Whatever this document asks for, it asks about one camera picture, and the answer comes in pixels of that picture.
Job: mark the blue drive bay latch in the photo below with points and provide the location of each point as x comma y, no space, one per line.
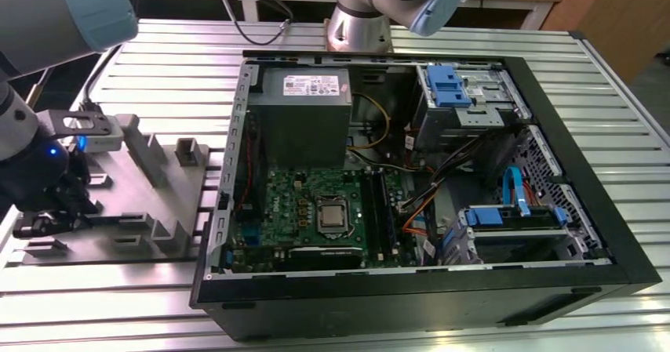
445,89

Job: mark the grey parts rack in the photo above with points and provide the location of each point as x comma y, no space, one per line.
156,199

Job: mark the black PC case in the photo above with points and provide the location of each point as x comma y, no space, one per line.
366,301

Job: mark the silver metal drive cage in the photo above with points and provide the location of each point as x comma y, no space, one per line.
482,113

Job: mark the grey power supply unit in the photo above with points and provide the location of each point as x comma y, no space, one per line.
303,132

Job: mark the RAM stick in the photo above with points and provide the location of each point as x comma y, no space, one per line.
120,216

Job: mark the brown wooden cabinet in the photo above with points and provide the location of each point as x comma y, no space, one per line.
618,15

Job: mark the green motherboard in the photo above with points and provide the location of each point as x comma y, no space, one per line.
283,195

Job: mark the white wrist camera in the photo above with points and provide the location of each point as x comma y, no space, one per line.
102,140

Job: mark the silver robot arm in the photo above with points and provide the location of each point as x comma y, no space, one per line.
52,15

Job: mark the black graphics card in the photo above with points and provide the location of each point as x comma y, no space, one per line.
325,258

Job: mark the silver CPU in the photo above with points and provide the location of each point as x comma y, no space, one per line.
333,215

